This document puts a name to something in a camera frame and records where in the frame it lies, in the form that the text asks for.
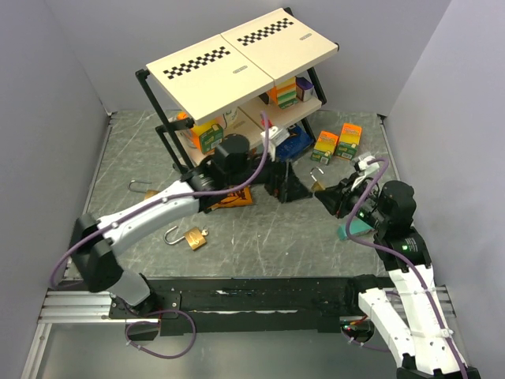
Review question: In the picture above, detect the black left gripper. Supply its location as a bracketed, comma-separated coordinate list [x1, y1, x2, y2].
[226, 144, 312, 203]

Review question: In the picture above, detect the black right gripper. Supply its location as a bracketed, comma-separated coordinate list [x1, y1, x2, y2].
[314, 171, 388, 231]

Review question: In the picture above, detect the small brass padlock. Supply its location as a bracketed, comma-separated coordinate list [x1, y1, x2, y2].
[309, 167, 326, 193]

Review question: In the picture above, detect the brass padlock with key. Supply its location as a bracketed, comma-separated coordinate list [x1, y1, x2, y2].
[127, 179, 159, 200]

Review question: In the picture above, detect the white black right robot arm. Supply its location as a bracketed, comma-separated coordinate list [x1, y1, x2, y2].
[344, 180, 480, 378]

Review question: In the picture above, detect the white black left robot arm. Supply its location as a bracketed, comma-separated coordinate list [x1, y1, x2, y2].
[70, 134, 312, 317]

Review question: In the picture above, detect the teal rectangular box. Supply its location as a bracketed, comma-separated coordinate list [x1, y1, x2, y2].
[337, 219, 373, 241]

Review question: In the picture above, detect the blue snack bag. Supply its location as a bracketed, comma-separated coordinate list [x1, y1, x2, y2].
[275, 125, 312, 162]

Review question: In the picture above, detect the orange green box left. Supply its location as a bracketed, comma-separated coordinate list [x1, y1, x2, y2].
[310, 130, 339, 166]

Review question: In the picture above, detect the orange green box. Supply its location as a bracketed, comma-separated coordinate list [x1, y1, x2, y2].
[310, 130, 339, 166]
[335, 123, 362, 160]

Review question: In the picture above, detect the orange Kettle chips bag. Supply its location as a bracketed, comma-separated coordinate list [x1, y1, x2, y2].
[210, 186, 253, 210]

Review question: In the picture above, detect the orange green box right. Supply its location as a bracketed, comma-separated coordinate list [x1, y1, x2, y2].
[335, 123, 362, 160]

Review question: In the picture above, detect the white carton on shelf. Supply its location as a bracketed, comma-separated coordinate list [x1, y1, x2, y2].
[222, 107, 238, 129]

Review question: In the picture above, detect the stacked sponges pack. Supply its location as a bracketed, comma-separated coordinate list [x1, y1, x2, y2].
[267, 77, 297, 109]

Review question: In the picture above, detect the purple white small box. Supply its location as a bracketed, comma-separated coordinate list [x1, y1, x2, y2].
[296, 77, 314, 102]

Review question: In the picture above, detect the green yellow box on shelf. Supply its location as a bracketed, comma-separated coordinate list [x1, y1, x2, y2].
[190, 119, 224, 154]

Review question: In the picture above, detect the large open brass padlock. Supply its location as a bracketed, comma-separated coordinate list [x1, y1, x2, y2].
[163, 226, 208, 250]

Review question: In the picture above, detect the orange bottle on shelf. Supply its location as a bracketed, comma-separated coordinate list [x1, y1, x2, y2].
[176, 111, 194, 141]

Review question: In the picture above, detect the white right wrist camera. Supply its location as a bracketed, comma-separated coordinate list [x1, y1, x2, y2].
[351, 152, 380, 190]

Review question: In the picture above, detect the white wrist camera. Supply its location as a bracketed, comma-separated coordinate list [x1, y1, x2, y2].
[260, 126, 290, 161]
[351, 152, 380, 190]

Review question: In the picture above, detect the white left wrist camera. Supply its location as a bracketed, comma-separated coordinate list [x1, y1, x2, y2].
[260, 126, 290, 161]

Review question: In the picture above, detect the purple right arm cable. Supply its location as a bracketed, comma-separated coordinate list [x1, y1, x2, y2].
[346, 156, 470, 379]

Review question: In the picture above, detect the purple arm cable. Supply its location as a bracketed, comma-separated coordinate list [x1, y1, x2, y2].
[346, 156, 470, 379]
[47, 111, 273, 359]

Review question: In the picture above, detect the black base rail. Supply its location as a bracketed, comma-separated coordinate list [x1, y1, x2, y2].
[108, 276, 395, 336]

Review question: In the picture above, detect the black frame cream shelf rack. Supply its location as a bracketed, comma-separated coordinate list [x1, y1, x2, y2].
[136, 9, 339, 176]

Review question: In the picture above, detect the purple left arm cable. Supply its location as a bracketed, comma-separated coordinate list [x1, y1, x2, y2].
[47, 111, 273, 359]

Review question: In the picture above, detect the aluminium frame rail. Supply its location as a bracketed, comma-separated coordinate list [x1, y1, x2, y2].
[37, 287, 115, 325]

